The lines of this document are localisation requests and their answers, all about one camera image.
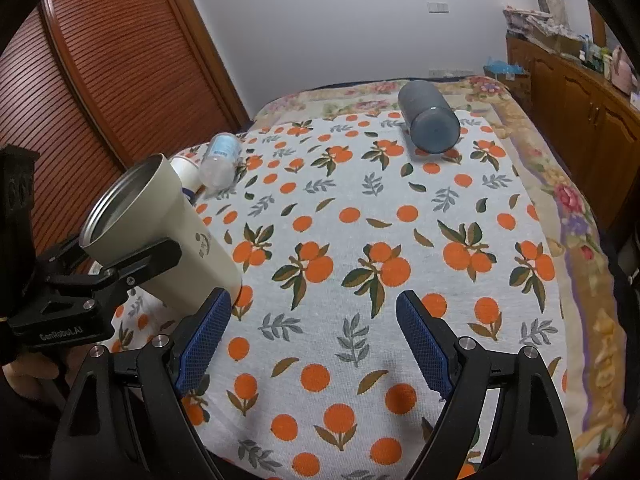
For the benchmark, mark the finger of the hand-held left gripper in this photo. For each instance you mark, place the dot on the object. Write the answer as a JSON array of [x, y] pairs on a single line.
[[145, 262]]

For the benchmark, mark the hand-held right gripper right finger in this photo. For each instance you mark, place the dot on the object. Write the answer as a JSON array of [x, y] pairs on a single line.
[[422, 342]]

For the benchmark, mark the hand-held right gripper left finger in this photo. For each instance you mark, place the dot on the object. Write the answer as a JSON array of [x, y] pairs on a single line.
[[204, 342]]

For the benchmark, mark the cream steel tumbler cup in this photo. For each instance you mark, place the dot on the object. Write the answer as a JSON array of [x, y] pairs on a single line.
[[150, 200]]

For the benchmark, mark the white paper cup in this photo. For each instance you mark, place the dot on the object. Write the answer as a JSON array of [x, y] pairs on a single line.
[[187, 175]]

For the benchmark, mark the clear plastic bottle blue label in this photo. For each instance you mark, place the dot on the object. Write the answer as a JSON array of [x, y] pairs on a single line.
[[220, 160]]

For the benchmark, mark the orange fruit print cloth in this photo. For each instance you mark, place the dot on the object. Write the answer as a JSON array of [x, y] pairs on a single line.
[[360, 220]]

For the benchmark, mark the floral blanket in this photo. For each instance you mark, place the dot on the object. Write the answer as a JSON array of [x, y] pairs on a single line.
[[575, 240]]

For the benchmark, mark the brown slatted wardrobe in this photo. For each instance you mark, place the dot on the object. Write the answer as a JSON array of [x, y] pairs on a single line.
[[115, 80]]

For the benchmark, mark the dark grey plastic bottle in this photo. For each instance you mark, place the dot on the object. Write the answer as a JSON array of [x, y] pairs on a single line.
[[432, 117]]

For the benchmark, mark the brown wooden cabinet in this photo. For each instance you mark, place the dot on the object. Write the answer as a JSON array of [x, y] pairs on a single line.
[[580, 110]]

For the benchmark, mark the blue plastic bag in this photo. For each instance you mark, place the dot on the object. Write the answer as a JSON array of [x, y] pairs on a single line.
[[502, 67]]

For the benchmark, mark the cluster of small bottles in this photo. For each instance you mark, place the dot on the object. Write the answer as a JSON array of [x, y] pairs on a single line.
[[595, 57]]

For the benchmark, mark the clutter on sideboard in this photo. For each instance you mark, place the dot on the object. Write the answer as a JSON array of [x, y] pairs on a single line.
[[542, 27]]

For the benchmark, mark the pink bag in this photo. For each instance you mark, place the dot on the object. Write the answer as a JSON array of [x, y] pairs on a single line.
[[625, 70]]

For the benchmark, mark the white wall socket strip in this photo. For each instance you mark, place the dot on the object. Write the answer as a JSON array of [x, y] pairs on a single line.
[[450, 72]]

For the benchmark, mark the white wall switch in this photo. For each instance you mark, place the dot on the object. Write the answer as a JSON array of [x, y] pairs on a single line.
[[438, 7]]

